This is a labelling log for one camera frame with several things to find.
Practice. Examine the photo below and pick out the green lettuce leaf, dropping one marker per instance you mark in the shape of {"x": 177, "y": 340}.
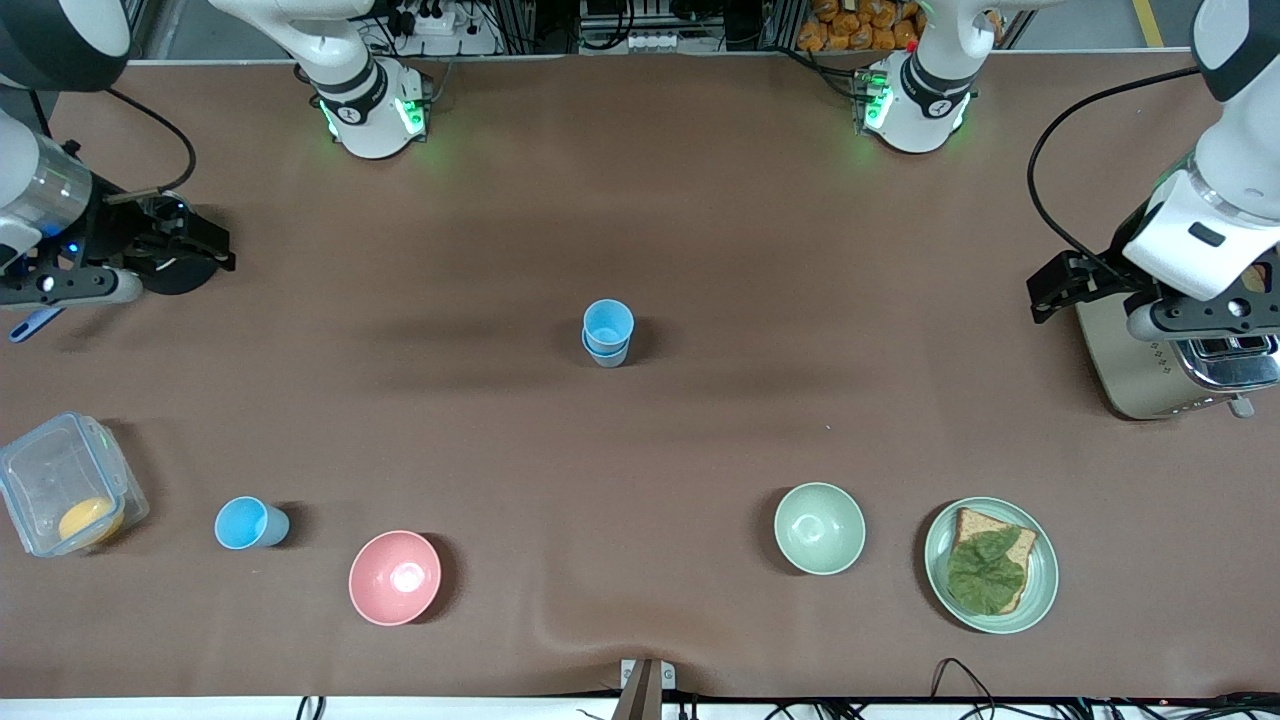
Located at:
{"x": 985, "y": 572}

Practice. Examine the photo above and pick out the beige chrome toaster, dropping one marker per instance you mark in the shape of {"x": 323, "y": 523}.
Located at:
{"x": 1140, "y": 375}

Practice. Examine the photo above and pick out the pale green bowl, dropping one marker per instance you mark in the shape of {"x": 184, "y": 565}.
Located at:
{"x": 819, "y": 528}

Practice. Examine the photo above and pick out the white power strip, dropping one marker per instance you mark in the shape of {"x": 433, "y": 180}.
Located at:
{"x": 434, "y": 20}

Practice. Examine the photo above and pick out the grey metal table bracket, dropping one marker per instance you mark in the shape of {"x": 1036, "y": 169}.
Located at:
{"x": 646, "y": 683}

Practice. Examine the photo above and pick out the pink bowl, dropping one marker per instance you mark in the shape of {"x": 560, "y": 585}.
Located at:
{"x": 394, "y": 578}

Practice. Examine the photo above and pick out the brown bread slice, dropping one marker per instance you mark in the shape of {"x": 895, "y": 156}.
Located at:
{"x": 1020, "y": 545}

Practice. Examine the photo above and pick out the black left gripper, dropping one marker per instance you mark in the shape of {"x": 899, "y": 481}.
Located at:
{"x": 1098, "y": 279}

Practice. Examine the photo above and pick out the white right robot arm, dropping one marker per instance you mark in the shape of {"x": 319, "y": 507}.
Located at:
{"x": 360, "y": 100}

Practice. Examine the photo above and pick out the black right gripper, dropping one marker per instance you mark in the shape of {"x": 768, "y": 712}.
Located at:
{"x": 112, "y": 236}

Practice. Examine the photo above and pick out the clear plastic container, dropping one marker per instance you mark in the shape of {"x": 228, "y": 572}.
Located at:
{"x": 45, "y": 480}

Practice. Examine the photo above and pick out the orange round food piece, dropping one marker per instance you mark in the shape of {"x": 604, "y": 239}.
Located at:
{"x": 88, "y": 520}

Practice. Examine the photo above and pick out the light blue plastic cup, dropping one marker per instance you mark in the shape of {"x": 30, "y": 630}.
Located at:
{"x": 608, "y": 322}
{"x": 606, "y": 358}
{"x": 248, "y": 524}

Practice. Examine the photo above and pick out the pale green plate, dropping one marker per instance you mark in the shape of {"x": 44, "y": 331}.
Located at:
{"x": 1040, "y": 580}

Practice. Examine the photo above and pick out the bag of orange buns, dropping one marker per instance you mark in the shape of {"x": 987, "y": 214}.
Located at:
{"x": 850, "y": 28}

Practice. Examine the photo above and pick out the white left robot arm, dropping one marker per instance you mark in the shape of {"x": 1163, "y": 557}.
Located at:
{"x": 1230, "y": 170}

